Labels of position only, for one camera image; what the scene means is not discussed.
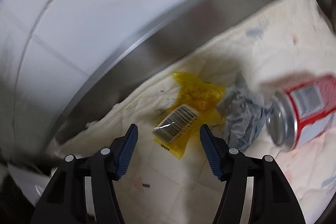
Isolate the crumpled silver foil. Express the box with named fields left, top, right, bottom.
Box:
left=216, top=71, right=274, bottom=152

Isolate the red soda can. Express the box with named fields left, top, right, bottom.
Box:
left=266, top=73, right=336, bottom=152

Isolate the yellow plastic wrapper with barcode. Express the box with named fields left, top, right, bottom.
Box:
left=152, top=71, right=227, bottom=160

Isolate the clear plastic bag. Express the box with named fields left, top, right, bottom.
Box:
left=6, top=161, right=53, bottom=206

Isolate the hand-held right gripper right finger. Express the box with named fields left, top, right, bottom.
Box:
left=199, top=124, right=306, bottom=224

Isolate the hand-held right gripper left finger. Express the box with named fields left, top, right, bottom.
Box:
left=30, top=123, right=139, bottom=224

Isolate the cream quilted mat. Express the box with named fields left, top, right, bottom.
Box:
left=56, top=0, right=336, bottom=224

